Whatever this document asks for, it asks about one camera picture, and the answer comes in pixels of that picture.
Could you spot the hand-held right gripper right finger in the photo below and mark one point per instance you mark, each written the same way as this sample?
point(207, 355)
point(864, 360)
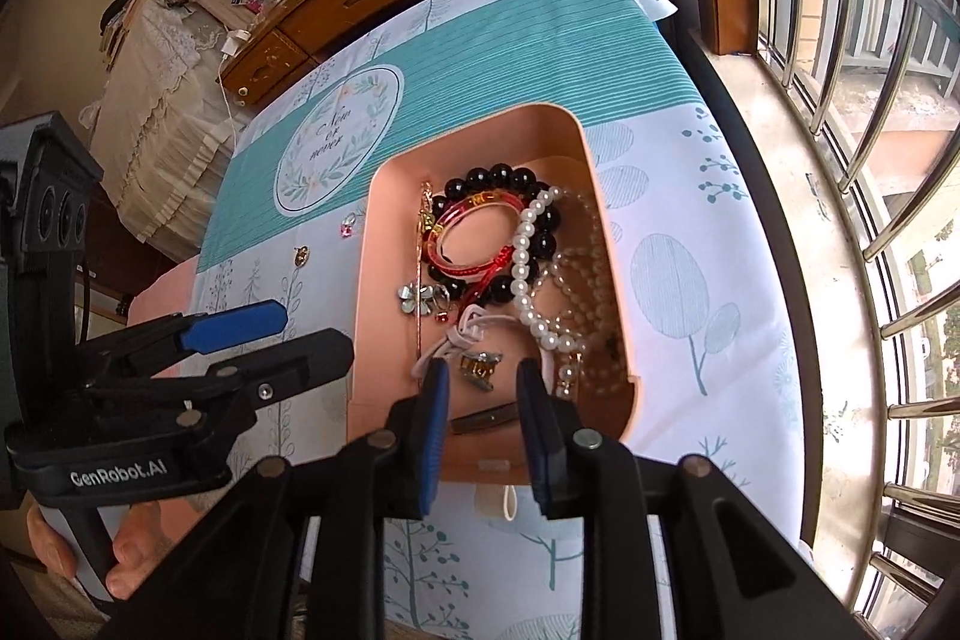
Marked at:
point(536, 452)

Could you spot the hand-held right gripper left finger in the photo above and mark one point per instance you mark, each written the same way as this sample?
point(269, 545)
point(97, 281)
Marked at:
point(435, 445)

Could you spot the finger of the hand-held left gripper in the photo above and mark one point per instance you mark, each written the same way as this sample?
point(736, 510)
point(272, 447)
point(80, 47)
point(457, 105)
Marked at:
point(300, 355)
point(236, 323)

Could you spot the pale green flower brooch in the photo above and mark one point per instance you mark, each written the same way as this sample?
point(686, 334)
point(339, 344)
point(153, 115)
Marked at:
point(416, 299)

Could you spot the gold ornate hairpin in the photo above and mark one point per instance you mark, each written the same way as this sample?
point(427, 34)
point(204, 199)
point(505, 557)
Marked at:
point(426, 224)

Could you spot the pink jewelry box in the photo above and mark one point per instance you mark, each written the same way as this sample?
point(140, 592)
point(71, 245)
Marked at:
point(525, 130)

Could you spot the person's left hand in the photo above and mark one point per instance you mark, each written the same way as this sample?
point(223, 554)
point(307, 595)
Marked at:
point(142, 550)

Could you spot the bronze hair barrette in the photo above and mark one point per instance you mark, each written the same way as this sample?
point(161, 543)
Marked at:
point(486, 419)

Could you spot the pink cushion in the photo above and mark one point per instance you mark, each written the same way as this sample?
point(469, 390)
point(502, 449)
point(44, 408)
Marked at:
point(161, 291)

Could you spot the small floral gold earring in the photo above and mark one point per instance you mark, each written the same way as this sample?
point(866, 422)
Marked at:
point(301, 254)

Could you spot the cream lace bedspread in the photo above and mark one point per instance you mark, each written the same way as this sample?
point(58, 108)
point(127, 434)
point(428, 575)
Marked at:
point(165, 108)

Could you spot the white charger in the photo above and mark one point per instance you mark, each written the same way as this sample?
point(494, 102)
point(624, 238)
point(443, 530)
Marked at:
point(236, 45)

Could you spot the teal printed tablecloth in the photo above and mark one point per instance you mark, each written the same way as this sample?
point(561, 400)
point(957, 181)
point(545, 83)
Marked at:
point(525, 48)

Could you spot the metal window grille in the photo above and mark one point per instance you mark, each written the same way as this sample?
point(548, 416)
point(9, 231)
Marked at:
point(862, 85)

